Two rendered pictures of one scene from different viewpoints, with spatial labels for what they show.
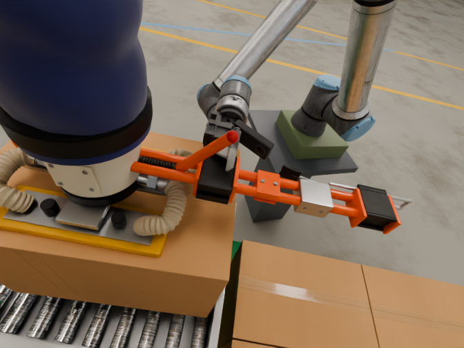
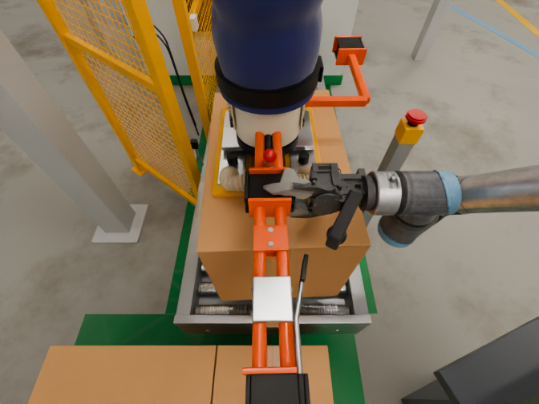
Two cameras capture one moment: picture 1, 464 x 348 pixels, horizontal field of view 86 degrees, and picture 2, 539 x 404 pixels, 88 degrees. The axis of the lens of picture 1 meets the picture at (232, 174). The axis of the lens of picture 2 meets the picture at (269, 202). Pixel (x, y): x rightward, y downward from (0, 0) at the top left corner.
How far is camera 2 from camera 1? 0.48 m
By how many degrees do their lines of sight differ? 54
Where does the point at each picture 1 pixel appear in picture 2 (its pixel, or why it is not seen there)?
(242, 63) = (501, 181)
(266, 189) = (259, 234)
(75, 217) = (227, 135)
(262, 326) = (229, 382)
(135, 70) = (262, 52)
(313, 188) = (277, 294)
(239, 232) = (375, 377)
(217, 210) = not seen: hidden behind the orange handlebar
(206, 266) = (208, 231)
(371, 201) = (274, 391)
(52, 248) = (212, 140)
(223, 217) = not seen: hidden behind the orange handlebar
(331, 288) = not seen: outside the picture
